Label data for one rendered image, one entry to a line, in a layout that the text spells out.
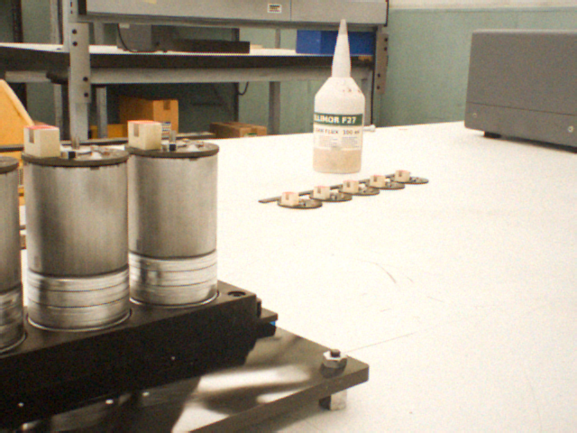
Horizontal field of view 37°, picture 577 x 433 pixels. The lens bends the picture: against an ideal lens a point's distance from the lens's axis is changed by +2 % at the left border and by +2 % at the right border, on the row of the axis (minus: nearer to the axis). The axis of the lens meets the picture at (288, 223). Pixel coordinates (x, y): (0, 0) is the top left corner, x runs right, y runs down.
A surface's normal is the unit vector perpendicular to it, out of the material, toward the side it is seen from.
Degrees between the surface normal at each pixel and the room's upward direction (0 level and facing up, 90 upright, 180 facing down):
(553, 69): 90
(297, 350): 0
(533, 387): 0
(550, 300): 0
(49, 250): 90
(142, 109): 92
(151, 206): 90
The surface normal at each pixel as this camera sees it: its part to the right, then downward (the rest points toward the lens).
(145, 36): -0.51, 0.18
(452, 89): -0.77, 0.12
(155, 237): -0.26, 0.21
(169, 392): 0.03, -0.97
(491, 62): -0.89, 0.07
